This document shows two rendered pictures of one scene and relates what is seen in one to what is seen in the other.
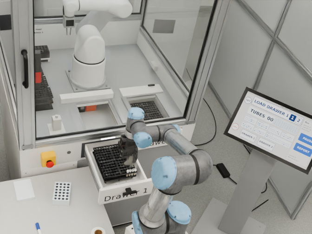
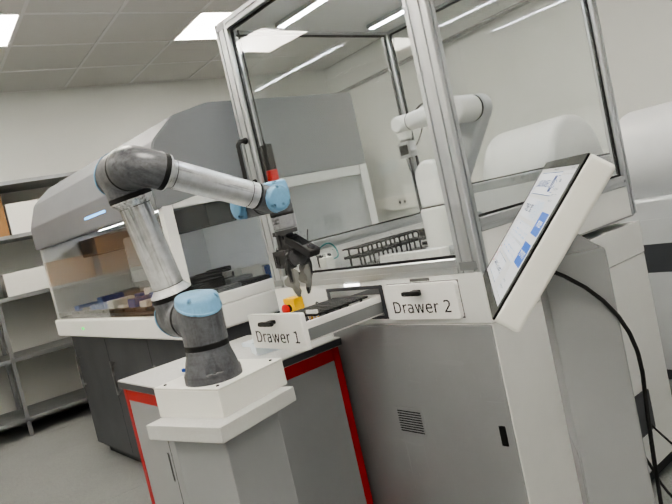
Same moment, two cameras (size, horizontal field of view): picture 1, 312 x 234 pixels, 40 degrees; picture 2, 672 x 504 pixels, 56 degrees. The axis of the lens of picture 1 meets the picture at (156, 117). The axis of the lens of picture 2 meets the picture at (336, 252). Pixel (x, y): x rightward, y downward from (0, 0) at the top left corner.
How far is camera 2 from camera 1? 270 cm
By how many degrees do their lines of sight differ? 81
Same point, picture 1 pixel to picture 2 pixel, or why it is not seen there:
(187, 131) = (473, 291)
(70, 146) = (316, 292)
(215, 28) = (417, 43)
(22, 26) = (238, 110)
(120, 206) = (426, 478)
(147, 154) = (421, 341)
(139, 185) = (283, 318)
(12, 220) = not seen: hidden behind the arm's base
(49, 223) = not seen: hidden behind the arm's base
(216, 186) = not seen: outside the picture
